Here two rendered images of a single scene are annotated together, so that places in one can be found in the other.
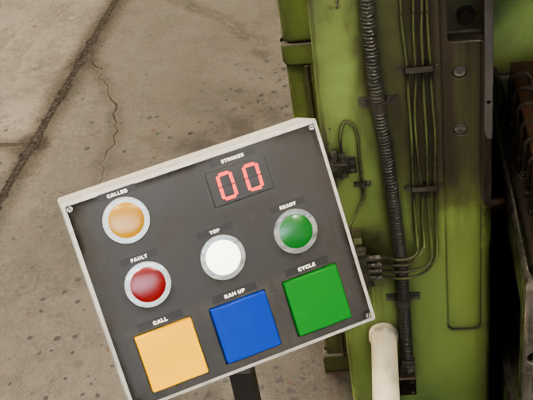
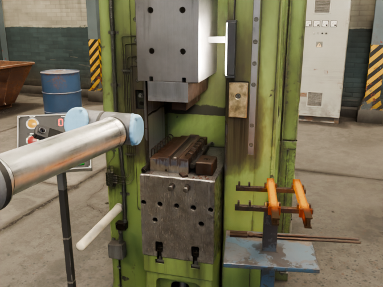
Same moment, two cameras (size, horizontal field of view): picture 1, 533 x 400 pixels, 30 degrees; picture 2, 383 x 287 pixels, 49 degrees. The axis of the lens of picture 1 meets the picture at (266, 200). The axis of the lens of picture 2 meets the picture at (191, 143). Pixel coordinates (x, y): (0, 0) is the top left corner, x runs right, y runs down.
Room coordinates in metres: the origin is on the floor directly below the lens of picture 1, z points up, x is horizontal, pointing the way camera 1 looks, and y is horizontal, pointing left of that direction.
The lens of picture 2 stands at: (-0.96, -0.76, 1.65)
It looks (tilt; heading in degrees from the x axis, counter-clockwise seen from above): 16 degrees down; 5
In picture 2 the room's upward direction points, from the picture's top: straight up
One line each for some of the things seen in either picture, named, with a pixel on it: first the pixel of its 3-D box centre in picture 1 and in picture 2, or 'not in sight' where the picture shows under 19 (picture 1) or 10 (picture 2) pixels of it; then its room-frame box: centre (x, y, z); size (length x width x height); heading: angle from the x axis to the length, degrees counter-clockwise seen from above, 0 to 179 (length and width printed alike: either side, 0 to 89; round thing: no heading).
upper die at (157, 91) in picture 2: not in sight; (180, 85); (1.21, -0.52, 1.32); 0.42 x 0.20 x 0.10; 170
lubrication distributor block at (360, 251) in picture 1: (361, 267); (111, 178); (1.19, -0.13, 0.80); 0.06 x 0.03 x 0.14; 80
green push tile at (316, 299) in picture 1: (316, 299); not in sight; (0.92, -0.04, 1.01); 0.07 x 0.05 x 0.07; 105
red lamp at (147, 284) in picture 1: (147, 284); (32, 140); (0.92, 0.16, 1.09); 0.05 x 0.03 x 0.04; 80
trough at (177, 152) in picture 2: not in sight; (184, 146); (1.21, -0.54, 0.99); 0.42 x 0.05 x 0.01; 170
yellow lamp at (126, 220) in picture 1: (126, 220); (32, 123); (0.96, 0.17, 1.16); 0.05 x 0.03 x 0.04; 80
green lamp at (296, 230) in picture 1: (295, 231); not in sight; (0.97, -0.03, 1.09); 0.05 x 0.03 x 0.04; 80
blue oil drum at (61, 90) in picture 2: not in sight; (62, 100); (5.28, 1.75, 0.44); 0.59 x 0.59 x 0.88
